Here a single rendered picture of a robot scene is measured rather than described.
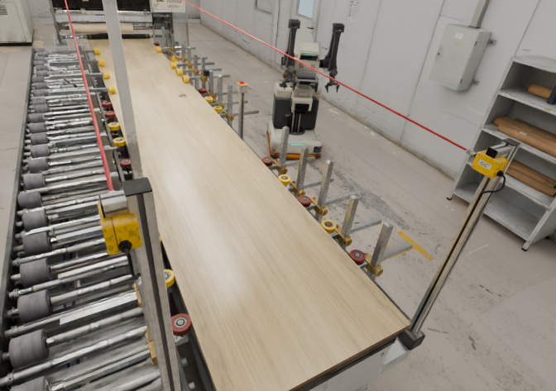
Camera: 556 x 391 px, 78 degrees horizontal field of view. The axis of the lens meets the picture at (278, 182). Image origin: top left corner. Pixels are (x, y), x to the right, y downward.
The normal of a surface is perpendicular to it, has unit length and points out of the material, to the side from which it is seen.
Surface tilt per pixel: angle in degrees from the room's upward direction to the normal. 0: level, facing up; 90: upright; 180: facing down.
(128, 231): 90
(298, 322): 0
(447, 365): 0
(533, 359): 0
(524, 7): 90
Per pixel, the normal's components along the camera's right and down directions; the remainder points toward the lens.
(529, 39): -0.88, 0.20
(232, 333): 0.09, -0.83
